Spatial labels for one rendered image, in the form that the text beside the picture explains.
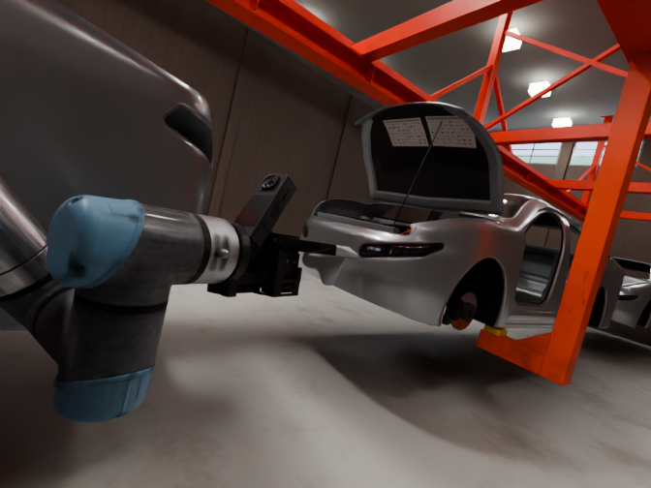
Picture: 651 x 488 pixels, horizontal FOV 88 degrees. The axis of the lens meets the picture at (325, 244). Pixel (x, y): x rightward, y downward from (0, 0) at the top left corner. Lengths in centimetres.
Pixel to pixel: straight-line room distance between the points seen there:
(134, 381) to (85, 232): 14
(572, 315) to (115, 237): 301
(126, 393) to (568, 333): 298
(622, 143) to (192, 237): 313
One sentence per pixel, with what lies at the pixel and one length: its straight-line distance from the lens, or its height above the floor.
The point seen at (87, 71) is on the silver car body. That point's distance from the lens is 130.
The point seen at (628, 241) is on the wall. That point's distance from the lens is 1392.
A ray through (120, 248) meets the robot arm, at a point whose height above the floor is 122.
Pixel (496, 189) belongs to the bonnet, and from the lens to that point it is 308.
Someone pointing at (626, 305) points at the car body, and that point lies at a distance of 815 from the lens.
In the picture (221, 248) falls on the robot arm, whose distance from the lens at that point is 36.
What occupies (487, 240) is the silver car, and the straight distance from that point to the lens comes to 274.
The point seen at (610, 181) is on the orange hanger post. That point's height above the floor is 204.
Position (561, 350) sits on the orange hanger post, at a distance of 314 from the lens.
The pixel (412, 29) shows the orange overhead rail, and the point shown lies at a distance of 394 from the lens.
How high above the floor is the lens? 128
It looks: 4 degrees down
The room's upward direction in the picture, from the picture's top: 14 degrees clockwise
